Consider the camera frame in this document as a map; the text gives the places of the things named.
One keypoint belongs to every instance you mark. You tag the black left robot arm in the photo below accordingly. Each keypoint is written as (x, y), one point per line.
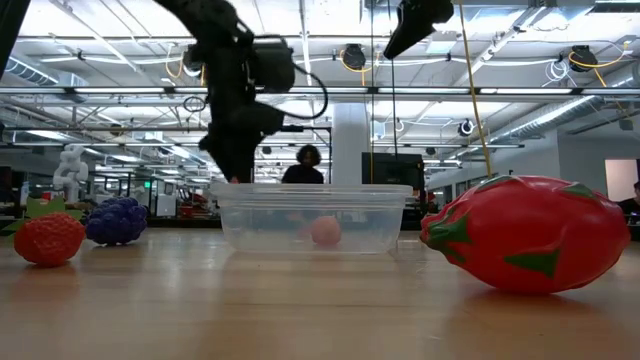
(220, 25)

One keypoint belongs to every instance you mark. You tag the red toy dragon fruit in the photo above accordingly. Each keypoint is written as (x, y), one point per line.
(525, 235)

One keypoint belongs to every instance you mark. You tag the person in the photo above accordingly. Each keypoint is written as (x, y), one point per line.
(302, 175)
(631, 202)

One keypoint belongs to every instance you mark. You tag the red toy strawberry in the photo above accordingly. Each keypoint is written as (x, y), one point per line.
(50, 240)

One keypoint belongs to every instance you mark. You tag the purple toy grape bunch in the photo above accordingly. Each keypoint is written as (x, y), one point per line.
(116, 222)

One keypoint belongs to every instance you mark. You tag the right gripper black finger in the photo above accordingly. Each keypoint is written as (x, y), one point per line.
(400, 40)
(414, 37)

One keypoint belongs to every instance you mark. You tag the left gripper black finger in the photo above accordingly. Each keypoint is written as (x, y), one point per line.
(245, 162)
(227, 162)

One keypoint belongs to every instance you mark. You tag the peach-coloured round toy fruit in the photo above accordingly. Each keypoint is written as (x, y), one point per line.
(326, 231)

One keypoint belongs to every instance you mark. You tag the clear plastic tupperware container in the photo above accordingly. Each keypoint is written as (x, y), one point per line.
(310, 192)

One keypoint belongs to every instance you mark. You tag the white robot statue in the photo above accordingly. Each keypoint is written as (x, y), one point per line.
(70, 172)

